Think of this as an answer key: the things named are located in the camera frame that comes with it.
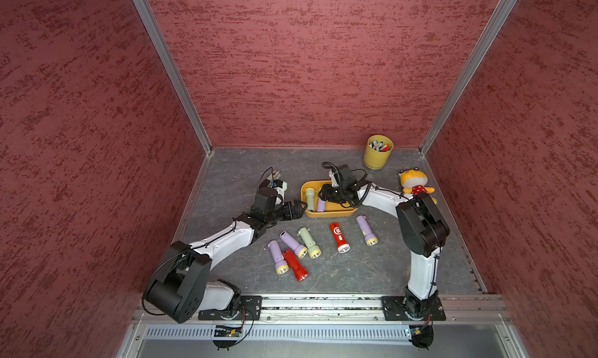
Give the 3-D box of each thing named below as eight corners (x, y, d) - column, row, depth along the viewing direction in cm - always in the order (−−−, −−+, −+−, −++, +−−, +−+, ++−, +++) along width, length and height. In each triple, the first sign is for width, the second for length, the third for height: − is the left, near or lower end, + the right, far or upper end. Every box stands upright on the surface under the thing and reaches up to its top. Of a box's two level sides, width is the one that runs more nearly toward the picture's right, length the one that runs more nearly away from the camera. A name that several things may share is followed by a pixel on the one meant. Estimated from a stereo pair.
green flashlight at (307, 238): (312, 261, 86) (312, 258, 83) (297, 233, 93) (296, 230, 90) (322, 255, 87) (323, 252, 85) (306, 228, 94) (306, 225, 92)
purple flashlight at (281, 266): (278, 276, 82) (277, 274, 80) (266, 246, 89) (265, 243, 87) (289, 271, 83) (289, 268, 81) (277, 241, 90) (276, 238, 88)
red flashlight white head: (338, 254, 87) (339, 251, 85) (330, 226, 95) (330, 223, 92) (349, 251, 88) (351, 248, 86) (340, 224, 95) (341, 221, 93)
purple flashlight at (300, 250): (277, 239, 91) (276, 236, 88) (283, 232, 93) (283, 228, 90) (301, 259, 85) (301, 257, 83) (308, 251, 87) (308, 248, 85)
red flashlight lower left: (299, 283, 81) (299, 281, 78) (281, 254, 87) (281, 251, 85) (309, 276, 82) (309, 273, 80) (290, 248, 88) (290, 245, 86)
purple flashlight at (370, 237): (367, 247, 89) (369, 244, 87) (354, 219, 97) (355, 216, 95) (377, 243, 90) (379, 241, 88) (362, 217, 98) (364, 213, 96)
